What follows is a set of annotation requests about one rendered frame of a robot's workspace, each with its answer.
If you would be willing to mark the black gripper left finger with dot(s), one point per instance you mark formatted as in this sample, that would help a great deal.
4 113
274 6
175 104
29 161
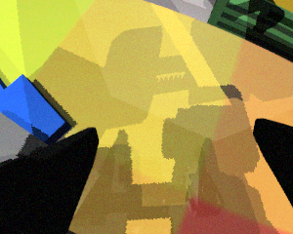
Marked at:
40 192

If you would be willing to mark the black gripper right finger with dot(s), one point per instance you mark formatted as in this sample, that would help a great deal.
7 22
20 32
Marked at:
275 141

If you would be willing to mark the white cube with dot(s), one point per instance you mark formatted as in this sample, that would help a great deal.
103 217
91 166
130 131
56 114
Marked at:
16 142

